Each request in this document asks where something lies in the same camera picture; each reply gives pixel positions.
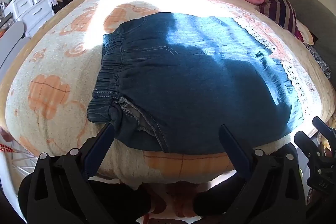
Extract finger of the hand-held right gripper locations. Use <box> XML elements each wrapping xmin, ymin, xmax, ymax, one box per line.
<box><xmin>312</xmin><ymin>116</ymin><xmax>336</xmax><ymax>142</ymax></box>
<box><xmin>294</xmin><ymin>131</ymin><xmax>322</xmax><ymax>163</ymax></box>

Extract purple striped pillow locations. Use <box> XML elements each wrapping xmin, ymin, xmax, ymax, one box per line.
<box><xmin>259</xmin><ymin>0</ymin><xmax>298</xmax><ymax>34</ymax></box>

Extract white drawer cabinet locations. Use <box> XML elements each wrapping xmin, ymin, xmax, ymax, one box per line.
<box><xmin>4</xmin><ymin>0</ymin><xmax>54</xmax><ymax>38</ymax></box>

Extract cream orange printed blanket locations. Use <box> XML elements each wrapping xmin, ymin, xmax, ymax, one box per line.
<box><xmin>5</xmin><ymin>0</ymin><xmax>336</xmax><ymax>185</ymax></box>

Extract dark floral cloth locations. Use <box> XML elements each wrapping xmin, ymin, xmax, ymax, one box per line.
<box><xmin>304</xmin><ymin>43</ymin><xmax>332</xmax><ymax>79</ymax></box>

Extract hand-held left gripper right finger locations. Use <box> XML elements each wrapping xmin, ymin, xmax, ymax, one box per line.
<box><xmin>219</xmin><ymin>124</ymin><xmax>306</xmax><ymax>224</ymax></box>

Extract grey headboard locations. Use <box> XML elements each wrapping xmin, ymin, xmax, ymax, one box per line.
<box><xmin>255</xmin><ymin>0</ymin><xmax>336</xmax><ymax>77</ymax></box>

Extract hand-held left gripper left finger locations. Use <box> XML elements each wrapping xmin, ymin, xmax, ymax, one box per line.
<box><xmin>18</xmin><ymin>123</ymin><xmax>115</xmax><ymax>224</ymax></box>

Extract blue denim pants lace trim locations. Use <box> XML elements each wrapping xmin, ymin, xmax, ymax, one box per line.
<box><xmin>87</xmin><ymin>12</ymin><xmax>306</xmax><ymax>156</ymax></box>

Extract grey oval board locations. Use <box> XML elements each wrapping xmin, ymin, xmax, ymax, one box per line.
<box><xmin>0</xmin><ymin>21</ymin><xmax>25</xmax><ymax>69</ymax></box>

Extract red bead string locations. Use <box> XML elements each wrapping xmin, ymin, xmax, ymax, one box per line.
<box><xmin>0</xmin><ymin>143</ymin><xmax>17</xmax><ymax>154</ymax></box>

